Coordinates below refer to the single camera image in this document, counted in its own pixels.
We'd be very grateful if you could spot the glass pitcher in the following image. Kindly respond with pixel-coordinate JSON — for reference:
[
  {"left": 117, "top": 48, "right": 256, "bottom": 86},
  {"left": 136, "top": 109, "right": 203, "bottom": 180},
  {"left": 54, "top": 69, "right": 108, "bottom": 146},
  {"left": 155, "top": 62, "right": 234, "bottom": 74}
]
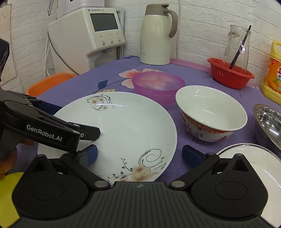
[{"left": 222, "top": 24, "right": 251, "bottom": 71}]

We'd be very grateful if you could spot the stainless steel bowl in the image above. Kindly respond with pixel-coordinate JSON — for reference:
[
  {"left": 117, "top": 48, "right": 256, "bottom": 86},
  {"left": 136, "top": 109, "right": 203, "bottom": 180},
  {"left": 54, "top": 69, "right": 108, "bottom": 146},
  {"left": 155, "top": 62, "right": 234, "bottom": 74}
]
[{"left": 253, "top": 104, "right": 280, "bottom": 154}]

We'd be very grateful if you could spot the yellow plastic plate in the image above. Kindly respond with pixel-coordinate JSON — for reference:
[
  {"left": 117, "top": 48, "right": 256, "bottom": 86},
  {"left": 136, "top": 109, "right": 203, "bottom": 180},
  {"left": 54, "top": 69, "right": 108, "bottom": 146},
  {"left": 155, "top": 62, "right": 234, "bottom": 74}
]
[{"left": 0, "top": 172, "right": 24, "bottom": 228}]

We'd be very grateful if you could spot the purple floral tablecloth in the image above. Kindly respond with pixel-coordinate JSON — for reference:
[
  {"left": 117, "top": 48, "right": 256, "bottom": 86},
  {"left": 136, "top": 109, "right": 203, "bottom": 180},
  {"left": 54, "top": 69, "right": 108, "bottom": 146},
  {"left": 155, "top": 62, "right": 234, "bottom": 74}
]
[{"left": 38, "top": 56, "right": 280, "bottom": 183}]

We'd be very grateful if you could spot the orange plastic basin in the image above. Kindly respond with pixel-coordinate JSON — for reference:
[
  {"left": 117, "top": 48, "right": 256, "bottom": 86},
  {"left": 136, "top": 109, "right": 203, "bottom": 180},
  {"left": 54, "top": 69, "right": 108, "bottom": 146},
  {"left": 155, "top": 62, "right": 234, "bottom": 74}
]
[{"left": 25, "top": 72, "right": 77, "bottom": 97}]

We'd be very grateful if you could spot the white water purifier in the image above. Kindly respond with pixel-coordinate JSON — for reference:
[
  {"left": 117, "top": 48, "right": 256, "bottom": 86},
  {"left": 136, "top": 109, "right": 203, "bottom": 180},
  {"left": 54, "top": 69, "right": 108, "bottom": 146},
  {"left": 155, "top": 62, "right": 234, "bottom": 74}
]
[{"left": 57, "top": 0, "right": 105, "bottom": 18}]

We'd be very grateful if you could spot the white floral plate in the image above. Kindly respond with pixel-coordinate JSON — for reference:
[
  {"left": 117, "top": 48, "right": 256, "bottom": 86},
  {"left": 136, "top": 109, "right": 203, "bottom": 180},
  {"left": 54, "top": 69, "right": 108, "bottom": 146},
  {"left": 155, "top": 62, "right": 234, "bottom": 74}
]
[{"left": 37, "top": 91, "right": 178, "bottom": 186}]

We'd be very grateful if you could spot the yellow detergent bottle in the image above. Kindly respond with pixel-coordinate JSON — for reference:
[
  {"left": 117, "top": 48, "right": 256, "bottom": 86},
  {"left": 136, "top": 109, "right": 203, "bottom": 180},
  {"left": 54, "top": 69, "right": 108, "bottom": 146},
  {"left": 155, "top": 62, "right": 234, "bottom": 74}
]
[{"left": 261, "top": 40, "right": 281, "bottom": 105}]

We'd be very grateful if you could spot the white red-patterned bowl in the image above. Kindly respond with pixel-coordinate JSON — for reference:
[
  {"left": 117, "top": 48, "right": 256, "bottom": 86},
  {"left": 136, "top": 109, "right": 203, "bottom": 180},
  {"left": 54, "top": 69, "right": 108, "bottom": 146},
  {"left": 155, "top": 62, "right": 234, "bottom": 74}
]
[{"left": 175, "top": 85, "right": 248, "bottom": 142}]

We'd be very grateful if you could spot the white blue-rimmed plate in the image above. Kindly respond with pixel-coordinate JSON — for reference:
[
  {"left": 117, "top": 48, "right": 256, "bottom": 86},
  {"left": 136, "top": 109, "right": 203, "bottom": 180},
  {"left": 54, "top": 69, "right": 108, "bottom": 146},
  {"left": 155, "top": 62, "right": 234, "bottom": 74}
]
[{"left": 217, "top": 143, "right": 281, "bottom": 227}]

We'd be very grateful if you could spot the red plastic basket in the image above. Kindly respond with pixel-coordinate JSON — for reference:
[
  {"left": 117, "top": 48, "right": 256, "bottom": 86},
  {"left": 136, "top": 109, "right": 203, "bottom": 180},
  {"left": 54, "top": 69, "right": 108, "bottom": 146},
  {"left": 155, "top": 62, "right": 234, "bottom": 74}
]
[{"left": 207, "top": 58, "right": 254, "bottom": 90}]

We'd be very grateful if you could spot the white water dispenser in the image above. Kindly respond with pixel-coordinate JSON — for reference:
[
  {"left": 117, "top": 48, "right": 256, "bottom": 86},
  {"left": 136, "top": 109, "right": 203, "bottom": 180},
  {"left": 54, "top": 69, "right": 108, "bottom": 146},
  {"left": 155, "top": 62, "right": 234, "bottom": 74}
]
[{"left": 48, "top": 7, "right": 125, "bottom": 75}]

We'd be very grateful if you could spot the purple plastic bowl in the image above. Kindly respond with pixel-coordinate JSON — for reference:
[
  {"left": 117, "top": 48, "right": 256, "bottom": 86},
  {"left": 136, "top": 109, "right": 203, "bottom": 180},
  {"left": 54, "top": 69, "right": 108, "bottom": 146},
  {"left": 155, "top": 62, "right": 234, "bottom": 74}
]
[{"left": 132, "top": 71, "right": 185, "bottom": 106}]

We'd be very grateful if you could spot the white thermos jug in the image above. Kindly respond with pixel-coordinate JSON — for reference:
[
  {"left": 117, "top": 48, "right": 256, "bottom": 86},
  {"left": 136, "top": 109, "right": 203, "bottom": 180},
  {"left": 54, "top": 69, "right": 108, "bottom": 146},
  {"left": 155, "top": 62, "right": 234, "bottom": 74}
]
[{"left": 140, "top": 3, "right": 178, "bottom": 66}]

